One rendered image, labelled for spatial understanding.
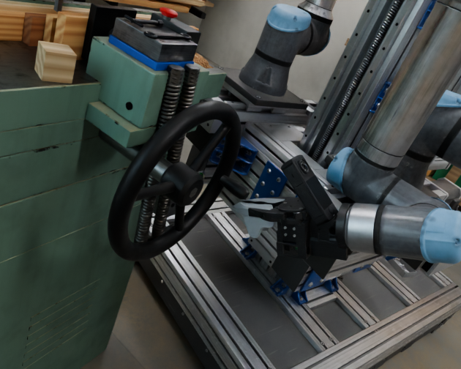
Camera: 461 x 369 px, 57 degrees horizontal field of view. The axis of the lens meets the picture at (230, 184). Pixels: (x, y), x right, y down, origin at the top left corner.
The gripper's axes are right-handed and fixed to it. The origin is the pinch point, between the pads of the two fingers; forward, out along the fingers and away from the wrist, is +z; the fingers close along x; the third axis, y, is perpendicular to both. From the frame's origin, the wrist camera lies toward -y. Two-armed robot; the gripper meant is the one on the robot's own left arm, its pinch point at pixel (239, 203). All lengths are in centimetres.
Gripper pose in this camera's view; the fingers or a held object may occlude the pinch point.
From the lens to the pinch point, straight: 76.0
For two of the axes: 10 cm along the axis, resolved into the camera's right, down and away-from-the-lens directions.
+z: -8.5, -0.5, 5.3
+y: 0.9, 9.6, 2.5
